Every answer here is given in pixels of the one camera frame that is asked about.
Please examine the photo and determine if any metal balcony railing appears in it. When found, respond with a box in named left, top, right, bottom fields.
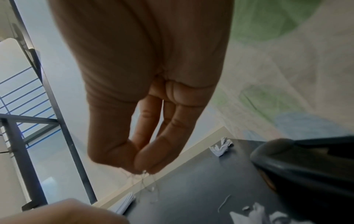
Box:
left=0, top=66, right=60, bottom=145

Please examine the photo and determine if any dark metal window frame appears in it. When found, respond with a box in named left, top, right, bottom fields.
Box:
left=0, top=0, right=98, bottom=212

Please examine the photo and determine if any crumpled white paper scrap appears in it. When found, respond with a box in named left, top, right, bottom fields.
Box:
left=269, top=211, right=290, bottom=224
left=209, top=137, right=234, bottom=158

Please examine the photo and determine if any thin white paper strip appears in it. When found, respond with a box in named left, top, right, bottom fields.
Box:
left=217, top=194, right=232, bottom=213

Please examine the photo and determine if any thin thread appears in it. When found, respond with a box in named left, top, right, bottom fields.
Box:
left=121, top=168, right=160, bottom=204

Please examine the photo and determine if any black plastic tool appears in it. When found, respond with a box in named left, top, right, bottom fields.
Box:
left=250, top=135, right=354, bottom=224

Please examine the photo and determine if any person's right hand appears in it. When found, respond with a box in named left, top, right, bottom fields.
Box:
left=48, top=0, right=235, bottom=175

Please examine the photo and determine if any folded white paper stack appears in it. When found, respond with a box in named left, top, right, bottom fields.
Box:
left=108, top=192, right=137, bottom=215

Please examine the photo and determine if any person's left hand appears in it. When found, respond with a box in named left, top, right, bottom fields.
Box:
left=0, top=198, right=128, bottom=224

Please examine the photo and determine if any green patterned sheer curtain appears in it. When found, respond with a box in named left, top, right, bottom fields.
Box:
left=155, top=0, right=354, bottom=173

